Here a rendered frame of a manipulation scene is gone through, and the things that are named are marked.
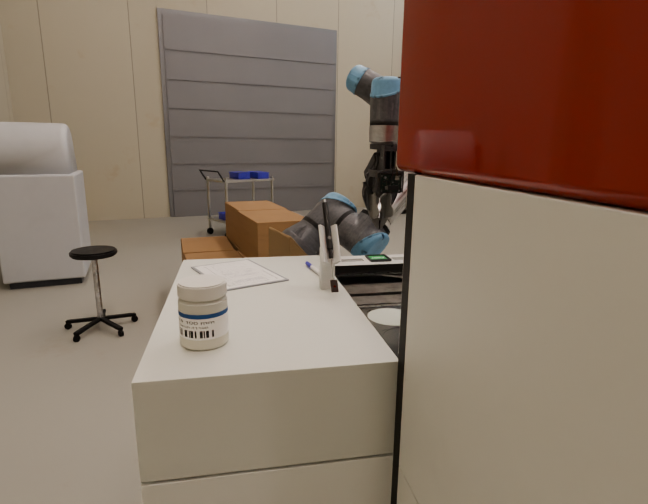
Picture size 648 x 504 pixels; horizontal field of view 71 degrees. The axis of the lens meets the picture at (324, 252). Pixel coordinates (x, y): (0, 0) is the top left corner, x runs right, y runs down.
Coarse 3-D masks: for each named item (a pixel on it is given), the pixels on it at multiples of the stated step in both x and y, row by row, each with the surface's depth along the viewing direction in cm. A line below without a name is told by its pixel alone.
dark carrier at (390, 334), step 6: (378, 306) 103; (384, 306) 103; (390, 306) 103; (396, 306) 103; (366, 312) 99; (372, 324) 93; (378, 324) 93; (378, 330) 90; (384, 330) 90; (390, 330) 90; (396, 330) 90; (384, 336) 87; (390, 336) 87; (396, 336) 87; (390, 342) 85; (396, 342) 85; (390, 348) 82; (396, 348) 82; (396, 354) 80
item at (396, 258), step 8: (344, 256) 124; (352, 256) 124; (360, 256) 124; (392, 256) 124; (400, 256) 124; (336, 264) 115; (344, 264) 115; (352, 264) 115; (360, 264) 116; (368, 264) 116
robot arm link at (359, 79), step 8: (352, 72) 122; (360, 72) 121; (368, 72) 120; (352, 80) 122; (360, 80) 120; (368, 80) 119; (352, 88) 123; (360, 88) 121; (368, 88) 119; (360, 96) 123; (368, 96) 120
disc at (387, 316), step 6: (372, 312) 100; (378, 312) 100; (384, 312) 100; (390, 312) 100; (396, 312) 100; (372, 318) 96; (378, 318) 96; (384, 318) 96; (390, 318) 96; (396, 318) 96; (384, 324) 93; (390, 324) 93; (396, 324) 93
